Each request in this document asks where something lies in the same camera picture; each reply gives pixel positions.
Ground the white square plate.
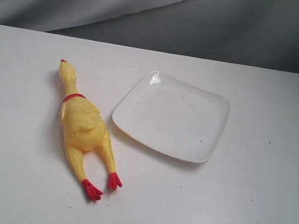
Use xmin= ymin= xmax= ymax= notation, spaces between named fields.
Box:
xmin=112 ymin=71 xmax=231 ymax=163

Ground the yellow rubber chicken toy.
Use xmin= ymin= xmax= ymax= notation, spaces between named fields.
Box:
xmin=58 ymin=59 xmax=122 ymax=201

